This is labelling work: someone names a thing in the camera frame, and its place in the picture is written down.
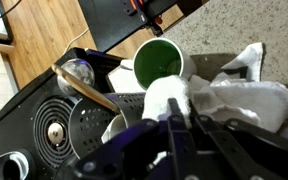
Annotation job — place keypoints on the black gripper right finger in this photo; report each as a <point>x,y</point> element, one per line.
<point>237,150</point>

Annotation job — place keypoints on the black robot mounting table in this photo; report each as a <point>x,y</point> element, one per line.
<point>110,23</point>

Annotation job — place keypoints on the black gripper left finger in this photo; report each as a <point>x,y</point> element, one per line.
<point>180,150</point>

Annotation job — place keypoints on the clear glass ball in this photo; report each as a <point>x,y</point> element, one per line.
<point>80,68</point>

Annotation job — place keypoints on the white towel with black stripe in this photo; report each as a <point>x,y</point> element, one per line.
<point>250,96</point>

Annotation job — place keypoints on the wooden spatula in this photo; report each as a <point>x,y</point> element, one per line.
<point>84,88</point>

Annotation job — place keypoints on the white mug green inside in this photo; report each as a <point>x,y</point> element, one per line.
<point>157,63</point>

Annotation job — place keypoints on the black stove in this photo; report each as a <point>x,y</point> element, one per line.
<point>20,113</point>

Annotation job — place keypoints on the black coil burner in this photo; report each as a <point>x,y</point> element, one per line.
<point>45,133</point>

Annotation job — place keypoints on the perforated metal utensil holder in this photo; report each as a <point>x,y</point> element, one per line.
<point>90,126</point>

